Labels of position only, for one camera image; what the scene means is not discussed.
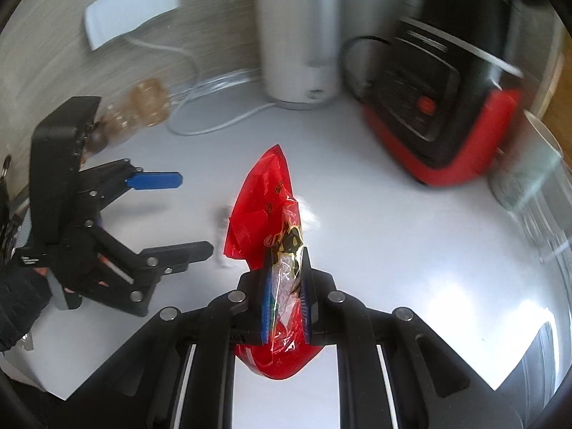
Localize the white wall socket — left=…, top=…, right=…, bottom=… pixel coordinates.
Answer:
left=84, top=0, right=179, bottom=51

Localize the white electric kettle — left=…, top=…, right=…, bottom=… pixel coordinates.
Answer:
left=252, top=0, right=340, bottom=110

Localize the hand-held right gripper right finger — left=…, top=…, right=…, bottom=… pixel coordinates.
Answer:
left=300, top=247, right=546, bottom=429

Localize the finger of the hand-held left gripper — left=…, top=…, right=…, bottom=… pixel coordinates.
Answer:
left=67, top=223, right=214, bottom=318
left=80, top=158, right=183, bottom=220

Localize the person's left hand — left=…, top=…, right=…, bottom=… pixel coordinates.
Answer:
left=0, top=266, right=53, bottom=351

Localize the amber glass bottle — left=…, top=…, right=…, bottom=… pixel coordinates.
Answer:
left=87, top=78, right=171, bottom=153

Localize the red snack packet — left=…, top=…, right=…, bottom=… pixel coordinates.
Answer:
left=225, top=144, right=325, bottom=380

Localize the red black kitchen appliance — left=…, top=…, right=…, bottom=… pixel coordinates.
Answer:
left=362, top=0, right=523, bottom=187

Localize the white printed mug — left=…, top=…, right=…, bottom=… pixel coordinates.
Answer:
left=489, top=112, right=564, bottom=211

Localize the white power cable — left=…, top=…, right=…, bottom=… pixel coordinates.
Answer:
left=120, top=36, right=280, bottom=137

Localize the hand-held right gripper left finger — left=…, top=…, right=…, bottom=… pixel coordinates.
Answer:
left=33, top=248, right=273, bottom=429

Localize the black power cable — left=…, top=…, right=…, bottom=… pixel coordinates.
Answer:
left=343, top=36, right=394, bottom=101

